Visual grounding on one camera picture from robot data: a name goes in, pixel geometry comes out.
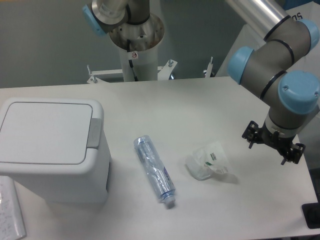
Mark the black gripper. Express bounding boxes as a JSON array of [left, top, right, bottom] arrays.
[[241, 120, 306, 165]]

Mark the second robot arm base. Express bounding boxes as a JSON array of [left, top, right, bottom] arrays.
[[82, 0, 151, 36]]

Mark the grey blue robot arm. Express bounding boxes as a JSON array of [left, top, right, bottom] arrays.
[[227, 0, 320, 164]]

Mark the white trash can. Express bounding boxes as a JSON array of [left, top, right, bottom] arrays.
[[0, 97, 111, 203]]

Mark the crumpled clear plastic packaging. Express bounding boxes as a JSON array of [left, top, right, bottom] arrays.
[[185, 141, 234, 181]]

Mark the black device at edge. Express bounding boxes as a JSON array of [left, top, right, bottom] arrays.
[[301, 202, 320, 229]]

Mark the empty clear plastic bottle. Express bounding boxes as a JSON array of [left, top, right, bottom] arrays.
[[133, 135, 176, 209]]

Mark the white paper sheet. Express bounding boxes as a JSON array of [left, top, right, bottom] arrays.
[[0, 176, 27, 240]]

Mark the white metal base frame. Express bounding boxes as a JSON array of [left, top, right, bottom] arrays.
[[86, 56, 216, 85]]

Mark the black cable on pedestal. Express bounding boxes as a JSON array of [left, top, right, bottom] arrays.
[[126, 39, 139, 82]]

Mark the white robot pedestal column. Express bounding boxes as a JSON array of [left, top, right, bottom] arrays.
[[109, 13, 165, 82]]

